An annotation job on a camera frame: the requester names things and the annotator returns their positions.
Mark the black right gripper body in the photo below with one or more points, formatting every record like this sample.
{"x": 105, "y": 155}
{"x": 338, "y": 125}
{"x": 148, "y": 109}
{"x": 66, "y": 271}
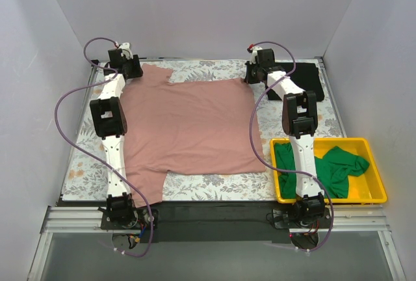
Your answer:
{"x": 250, "y": 75}

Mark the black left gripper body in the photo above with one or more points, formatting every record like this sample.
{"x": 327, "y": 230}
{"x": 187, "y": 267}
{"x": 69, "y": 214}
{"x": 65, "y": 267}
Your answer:
{"x": 135, "y": 70}

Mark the pink t shirt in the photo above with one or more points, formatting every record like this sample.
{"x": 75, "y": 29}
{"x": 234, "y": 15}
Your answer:
{"x": 190, "y": 128}

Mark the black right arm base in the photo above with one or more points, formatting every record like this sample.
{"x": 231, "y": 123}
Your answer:
{"x": 281, "y": 219}

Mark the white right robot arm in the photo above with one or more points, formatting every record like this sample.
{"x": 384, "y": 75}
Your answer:
{"x": 299, "y": 123}

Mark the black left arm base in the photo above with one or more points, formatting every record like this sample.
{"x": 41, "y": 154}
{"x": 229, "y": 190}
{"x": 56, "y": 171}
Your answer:
{"x": 138, "y": 219}

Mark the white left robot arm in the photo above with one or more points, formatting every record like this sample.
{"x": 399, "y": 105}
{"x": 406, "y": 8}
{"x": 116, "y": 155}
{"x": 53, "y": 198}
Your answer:
{"x": 110, "y": 125}

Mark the folded black t shirt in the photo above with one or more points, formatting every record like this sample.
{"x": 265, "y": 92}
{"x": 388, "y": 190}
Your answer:
{"x": 306, "y": 76}

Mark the green t shirt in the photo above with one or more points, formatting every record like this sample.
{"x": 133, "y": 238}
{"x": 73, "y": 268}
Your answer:
{"x": 333, "y": 170}

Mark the yellow plastic bin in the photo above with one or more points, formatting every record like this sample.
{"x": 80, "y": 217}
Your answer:
{"x": 364, "y": 189}

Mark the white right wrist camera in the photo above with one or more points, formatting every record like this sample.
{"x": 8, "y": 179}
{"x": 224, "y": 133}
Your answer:
{"x": 253, "y": 50}

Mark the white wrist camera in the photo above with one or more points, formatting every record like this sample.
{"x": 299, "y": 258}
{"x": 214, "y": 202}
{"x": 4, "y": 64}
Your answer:
{"x": 125, "y": 49}
{"x": 253, "y": 50}

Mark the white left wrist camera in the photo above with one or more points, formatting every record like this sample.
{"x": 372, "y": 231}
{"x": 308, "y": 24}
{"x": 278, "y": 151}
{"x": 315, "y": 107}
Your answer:
{"x": 125, "y": 49}

